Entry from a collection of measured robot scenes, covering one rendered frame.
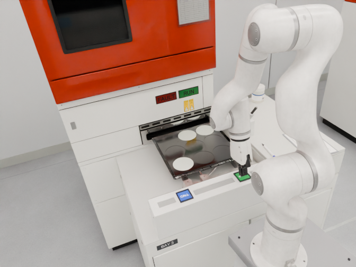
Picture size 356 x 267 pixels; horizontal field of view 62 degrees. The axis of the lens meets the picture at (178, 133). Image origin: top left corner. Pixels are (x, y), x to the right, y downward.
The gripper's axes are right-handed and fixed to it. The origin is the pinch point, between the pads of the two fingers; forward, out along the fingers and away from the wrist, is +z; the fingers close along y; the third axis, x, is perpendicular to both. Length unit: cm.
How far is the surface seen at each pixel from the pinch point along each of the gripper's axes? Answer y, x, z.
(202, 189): -1.8, -17.9, 3.5
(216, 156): -25.1, -0.3, 4.2
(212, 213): 1.5, -16.5, 13.9
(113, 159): -61, -48, 7
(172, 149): -40.2, -17.8, 1.1
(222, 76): -214, 99, 13
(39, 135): -218, -108, 29
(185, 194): -1.4, -25.3, 2.7
